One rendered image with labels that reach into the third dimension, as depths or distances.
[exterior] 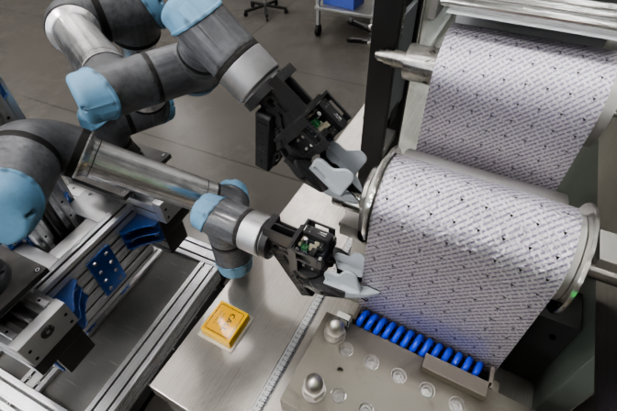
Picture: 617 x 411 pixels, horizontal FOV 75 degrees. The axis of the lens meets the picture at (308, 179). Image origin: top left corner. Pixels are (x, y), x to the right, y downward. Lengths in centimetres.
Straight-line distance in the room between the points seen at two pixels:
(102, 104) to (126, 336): 128
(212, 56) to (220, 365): 57
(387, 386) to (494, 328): 18
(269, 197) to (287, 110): 182
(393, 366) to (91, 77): 61
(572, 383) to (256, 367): 52
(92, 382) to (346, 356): 120
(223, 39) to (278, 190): 189
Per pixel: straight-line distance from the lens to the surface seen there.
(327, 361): 70
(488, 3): 70
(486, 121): 70
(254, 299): 91
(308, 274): 69
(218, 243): 77
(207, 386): 85
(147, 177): 85
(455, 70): 68
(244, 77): 53
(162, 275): 187
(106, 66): 63
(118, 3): 97
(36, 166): 76
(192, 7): 55
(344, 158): 59
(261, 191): 239
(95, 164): 84
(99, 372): 175
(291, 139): 54
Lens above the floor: 168
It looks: 44 degrees down
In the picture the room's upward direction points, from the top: 1 degrees counter-clockwise
